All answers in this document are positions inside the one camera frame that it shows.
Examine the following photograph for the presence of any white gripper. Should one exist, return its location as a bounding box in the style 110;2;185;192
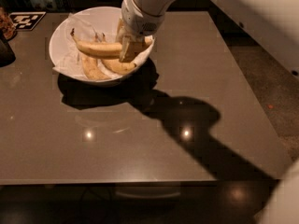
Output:
115;0;164;63

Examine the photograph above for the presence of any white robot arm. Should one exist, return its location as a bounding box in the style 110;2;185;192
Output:
118;0;299;72

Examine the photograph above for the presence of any yellow banana lower right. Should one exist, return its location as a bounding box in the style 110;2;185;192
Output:
101;59;135;75

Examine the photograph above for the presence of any white bowl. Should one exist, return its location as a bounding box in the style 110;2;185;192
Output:
48;6;155;88

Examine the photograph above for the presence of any yellow banana lower left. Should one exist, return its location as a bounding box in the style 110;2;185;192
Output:
80;54;109;81

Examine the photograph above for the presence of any white paper liner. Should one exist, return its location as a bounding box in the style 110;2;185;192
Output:
51;12;153;80

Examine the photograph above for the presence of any black white fiducial marker card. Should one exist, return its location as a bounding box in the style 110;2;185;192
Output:
9;11;46;31

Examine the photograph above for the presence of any brown patterned object far left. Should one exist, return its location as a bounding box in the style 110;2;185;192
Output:
0;7;17;40

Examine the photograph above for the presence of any dark object at left edge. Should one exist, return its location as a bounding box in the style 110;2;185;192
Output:
0;31;16;66

